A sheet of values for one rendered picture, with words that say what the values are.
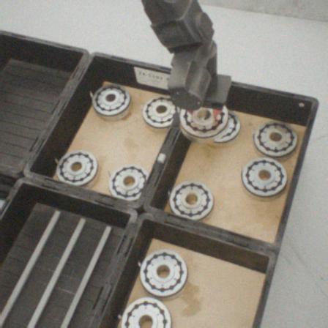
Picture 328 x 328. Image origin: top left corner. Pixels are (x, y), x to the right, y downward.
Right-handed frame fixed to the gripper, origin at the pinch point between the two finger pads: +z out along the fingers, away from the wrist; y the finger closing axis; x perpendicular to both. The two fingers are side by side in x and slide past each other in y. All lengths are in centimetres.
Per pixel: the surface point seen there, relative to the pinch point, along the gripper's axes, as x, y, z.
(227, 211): -12.1, 7.7, 21.6
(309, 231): -7.3, 27.4, 34.5
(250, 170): -1.5, 11.1, 18.9
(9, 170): -16.6, -42.5, 12.0
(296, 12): 142, 13, 111
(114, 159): -4.0, -23.1, 22.3
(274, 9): 143, 1, 111
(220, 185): -5.6, 4.6, 21.9
